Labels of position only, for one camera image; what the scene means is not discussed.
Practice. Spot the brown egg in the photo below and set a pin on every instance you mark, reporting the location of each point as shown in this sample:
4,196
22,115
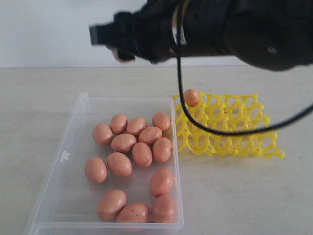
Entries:
162,150
191,97
134,213
123,143
102,134
162,121
161,182
135,126
122,57
96,170
149,135
164,209
119,164
111,204
119,123
142,154

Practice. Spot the clear plastic box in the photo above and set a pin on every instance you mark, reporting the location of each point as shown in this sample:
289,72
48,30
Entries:
67,201

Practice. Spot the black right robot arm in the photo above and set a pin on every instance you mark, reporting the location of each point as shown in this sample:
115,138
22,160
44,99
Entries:
274,35

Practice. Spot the yellow plastic egg tray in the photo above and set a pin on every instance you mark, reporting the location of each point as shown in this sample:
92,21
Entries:
226,113

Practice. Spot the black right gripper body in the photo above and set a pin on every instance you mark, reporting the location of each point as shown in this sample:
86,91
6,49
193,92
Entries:
149,29

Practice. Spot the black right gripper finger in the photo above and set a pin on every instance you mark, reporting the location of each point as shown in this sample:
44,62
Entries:
124,48
105,34

